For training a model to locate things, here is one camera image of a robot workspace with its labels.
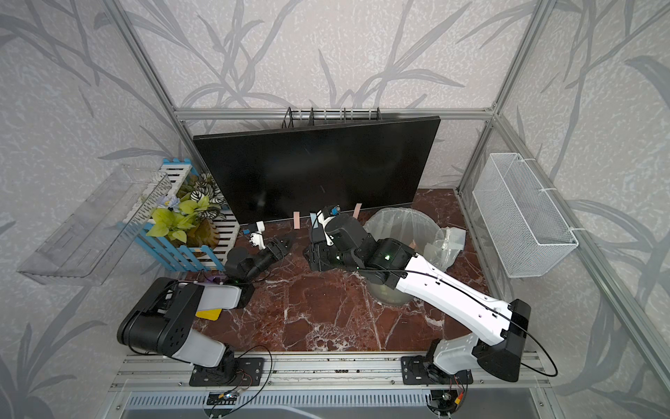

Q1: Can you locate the trash bin with plastic bag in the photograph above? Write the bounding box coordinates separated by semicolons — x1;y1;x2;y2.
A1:
364;209;471;315

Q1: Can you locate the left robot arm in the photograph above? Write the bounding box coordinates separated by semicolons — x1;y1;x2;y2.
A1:
117;233;295;388

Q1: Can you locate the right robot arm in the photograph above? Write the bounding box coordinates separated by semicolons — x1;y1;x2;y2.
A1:
305;209;531;382

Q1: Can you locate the black flat monitor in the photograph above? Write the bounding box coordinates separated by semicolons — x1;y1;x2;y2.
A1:
194;115;441;225

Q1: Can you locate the yellow sticky note pad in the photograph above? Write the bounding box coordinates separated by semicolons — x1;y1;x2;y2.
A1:
196;309;223;321

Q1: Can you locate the green potted plant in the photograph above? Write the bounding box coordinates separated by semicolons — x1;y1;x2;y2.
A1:
147;173;227;248

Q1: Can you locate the blue white slatted crate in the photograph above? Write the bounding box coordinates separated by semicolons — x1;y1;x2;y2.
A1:
135;159;240;272

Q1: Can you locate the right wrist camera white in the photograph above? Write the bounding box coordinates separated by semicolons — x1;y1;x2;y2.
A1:
316;205;340;246

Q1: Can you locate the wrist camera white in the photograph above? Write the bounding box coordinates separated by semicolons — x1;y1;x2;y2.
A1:
243;227;266;250
316;205;340;246

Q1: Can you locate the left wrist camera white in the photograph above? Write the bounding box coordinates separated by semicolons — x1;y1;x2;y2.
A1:
243;227;266;250

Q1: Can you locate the black wire rack behind monitor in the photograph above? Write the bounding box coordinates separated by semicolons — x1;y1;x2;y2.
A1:
281;108;383;128

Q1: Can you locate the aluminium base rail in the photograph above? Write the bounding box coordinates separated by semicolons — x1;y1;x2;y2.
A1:
108;350;551;394

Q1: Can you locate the clear acrylic wall shelf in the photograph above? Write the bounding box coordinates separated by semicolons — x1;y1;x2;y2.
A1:
17;165;172;286

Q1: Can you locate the white wire mesh basket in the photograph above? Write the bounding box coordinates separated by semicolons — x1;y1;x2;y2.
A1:
473;153;579;278

